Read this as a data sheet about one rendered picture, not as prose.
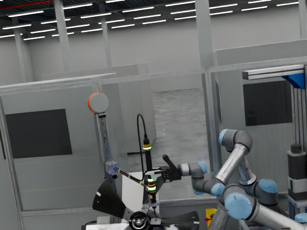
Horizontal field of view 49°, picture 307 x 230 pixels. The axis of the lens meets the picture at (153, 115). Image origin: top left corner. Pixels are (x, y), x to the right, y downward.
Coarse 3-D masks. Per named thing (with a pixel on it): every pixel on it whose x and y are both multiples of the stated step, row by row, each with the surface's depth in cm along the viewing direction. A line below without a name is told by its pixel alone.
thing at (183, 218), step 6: (174, 216) 206; (180, 216) 205; (186, 216) 204; (198, 216) 203; (162, 222) 198; (168, 222) 198; (174, 222) 198; (180, 222) 198; (186, 222) 198; (192, 222) 198; (186, 228) 193; (198, 228) 194
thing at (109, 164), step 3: (108, 162) 253; (111, 162) 252; (114, 162) 251; (108, 165) 248; (111, 165) 247; (114, 165) 248; (117, 165) 249; (108, 168) 249; (111, 168) 247; (108, 171) 250; (111, 171) 247; (114, 171) 248
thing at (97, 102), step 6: (90, 96) 249; (96, 96) 248; (102, 96) 251; (90, 102) 247; (96, 102) 249; (102, 102) 251; (108, 102) 254; (90, 108) 249; (96, 108) 249; (102, 108) 251
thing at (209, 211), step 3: (207, 210) 234; (210, 210) 233; (213, 210) 232; (207, 213) 229; (210, 213) 229; (213, 213) 228; (207, 216) 225; (210, 216) 224; (207, 222) 221; (210, 222) 221; (207, 225) 222
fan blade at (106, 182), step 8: (104, 184) 213; (104, 192) 213; (112, 192) 210; (104, 200) 212; (112, 200) 209; (120, 200) 207; (96, 208) 216; (104, 208) 213; (112, 208) 210; (120, 208) 207; (120, 216) 209
